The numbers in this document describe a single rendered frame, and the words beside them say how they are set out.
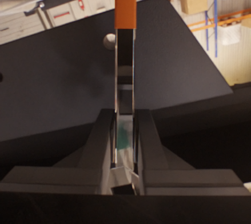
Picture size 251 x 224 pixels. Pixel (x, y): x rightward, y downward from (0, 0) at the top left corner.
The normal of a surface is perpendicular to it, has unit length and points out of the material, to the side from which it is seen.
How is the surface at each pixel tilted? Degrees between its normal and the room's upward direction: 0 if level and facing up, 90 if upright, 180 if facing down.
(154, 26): 90
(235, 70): 90
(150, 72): 90
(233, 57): 90
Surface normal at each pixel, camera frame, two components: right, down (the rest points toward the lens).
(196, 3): -0.02, 0.52
